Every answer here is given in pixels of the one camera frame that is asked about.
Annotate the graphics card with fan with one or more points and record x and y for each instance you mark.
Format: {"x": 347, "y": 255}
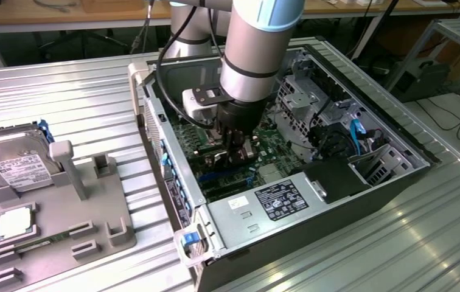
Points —
{"x": 213, "y": 156}

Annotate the green motherboard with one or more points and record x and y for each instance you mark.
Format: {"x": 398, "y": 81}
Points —
{"x": 279, "y": 152}

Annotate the silver power supply unit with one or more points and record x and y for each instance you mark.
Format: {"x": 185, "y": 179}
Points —
{"x": 251, "y": 220}

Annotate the black expansion slot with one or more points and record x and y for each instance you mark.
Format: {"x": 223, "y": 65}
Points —
{"x": 228, "y": 188}

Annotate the grey parts rack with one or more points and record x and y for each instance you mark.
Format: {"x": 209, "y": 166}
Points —
{"x": 56, "y": 219}

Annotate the open black PC case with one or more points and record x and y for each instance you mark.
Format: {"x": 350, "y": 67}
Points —
{"x": 295, "y": 243}

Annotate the blue expansion slot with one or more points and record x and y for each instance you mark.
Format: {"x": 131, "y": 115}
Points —
{"x": 209, "y": 175}

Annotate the blue disk caddy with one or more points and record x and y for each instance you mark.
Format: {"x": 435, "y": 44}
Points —
{"x": 45, "y": 130}

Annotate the silver drive cage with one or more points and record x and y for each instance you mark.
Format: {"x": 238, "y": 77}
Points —
{"x": 299, "y": 103}

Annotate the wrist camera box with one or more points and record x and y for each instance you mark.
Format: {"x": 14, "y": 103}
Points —
{"x": 197, "y": 109}

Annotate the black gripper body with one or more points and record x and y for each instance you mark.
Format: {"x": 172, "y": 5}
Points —
{"x": 240, "y": 117}

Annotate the CPU chip with metal lid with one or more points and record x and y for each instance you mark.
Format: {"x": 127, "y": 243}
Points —
{"x": 16, "y": 223}

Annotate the black device on floor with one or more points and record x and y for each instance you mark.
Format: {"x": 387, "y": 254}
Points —
{"x": 426, "y": 82}

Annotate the long wooden desk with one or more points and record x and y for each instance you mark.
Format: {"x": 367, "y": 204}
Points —
{"x": 32, "y": 13}

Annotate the silver chipset heatsink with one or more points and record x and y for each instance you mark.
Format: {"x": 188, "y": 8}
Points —
{"x": 274, "y": 175}

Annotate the silver hard disk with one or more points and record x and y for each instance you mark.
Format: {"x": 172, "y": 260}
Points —
{"x": 16, "y": 164}

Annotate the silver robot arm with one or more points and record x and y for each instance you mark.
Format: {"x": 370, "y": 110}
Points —
{"x": 255, "y": 51}

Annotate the green RAM stick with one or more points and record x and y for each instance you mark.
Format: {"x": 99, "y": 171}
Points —
{"x": 44, "y": 241}

